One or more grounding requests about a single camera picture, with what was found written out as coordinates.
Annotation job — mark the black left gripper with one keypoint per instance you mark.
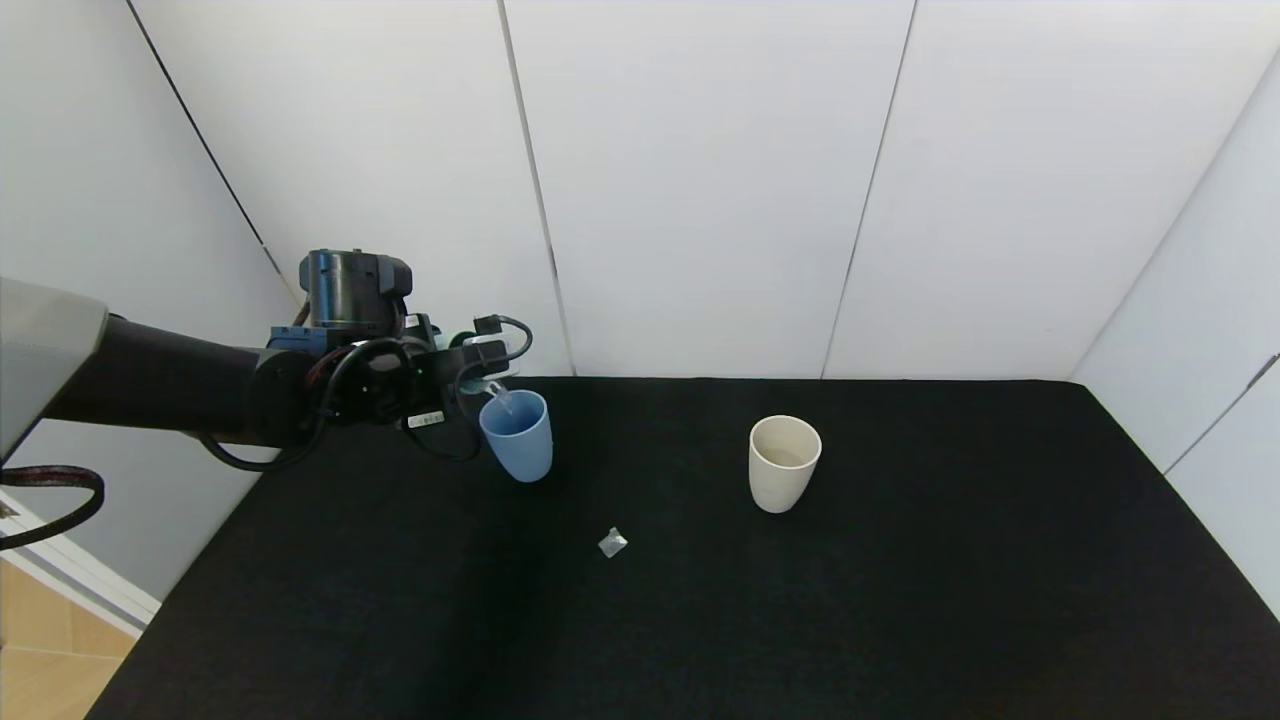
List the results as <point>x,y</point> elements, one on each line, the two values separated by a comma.
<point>427,419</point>

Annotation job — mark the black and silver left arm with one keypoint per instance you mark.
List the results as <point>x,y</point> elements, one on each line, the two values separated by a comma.
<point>160,380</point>

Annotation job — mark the light blue plastic cup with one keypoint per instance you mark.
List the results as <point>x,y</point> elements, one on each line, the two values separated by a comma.
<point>520,455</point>

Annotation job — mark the cream plastic cup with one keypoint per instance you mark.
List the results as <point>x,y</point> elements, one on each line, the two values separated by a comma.
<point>783,480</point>

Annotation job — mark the white baseboard strip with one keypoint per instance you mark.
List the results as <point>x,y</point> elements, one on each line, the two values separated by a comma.
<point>90,590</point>

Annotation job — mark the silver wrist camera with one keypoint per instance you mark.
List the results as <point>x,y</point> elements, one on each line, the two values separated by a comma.
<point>487,352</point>

